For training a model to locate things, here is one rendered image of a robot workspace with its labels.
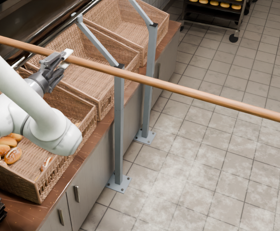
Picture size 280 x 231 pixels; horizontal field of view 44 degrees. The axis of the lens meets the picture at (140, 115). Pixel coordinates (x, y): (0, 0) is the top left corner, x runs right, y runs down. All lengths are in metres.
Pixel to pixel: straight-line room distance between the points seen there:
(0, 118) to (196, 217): 1.54
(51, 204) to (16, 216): 0.15
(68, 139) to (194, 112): 2.02
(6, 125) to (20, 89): 0.22
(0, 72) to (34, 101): 0.11
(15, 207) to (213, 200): 1.29
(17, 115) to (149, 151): 1.64
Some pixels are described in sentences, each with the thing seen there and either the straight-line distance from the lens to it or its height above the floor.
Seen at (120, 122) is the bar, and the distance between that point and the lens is 1.92.
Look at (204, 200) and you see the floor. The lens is 2.36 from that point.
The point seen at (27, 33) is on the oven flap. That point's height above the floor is 0.97.
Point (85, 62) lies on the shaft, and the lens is 1.28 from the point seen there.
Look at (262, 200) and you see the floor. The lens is 2.48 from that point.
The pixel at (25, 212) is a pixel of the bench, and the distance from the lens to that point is 1.62.
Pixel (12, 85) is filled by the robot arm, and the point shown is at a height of 1.41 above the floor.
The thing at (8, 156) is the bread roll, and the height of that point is 0.64.
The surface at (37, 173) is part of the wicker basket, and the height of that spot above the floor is 0.59.
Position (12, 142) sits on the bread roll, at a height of 0.65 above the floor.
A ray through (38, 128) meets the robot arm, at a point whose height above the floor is 1.24.
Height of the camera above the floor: 1.91
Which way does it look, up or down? 42 degrees down
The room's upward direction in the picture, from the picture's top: 4 degrees clockwise
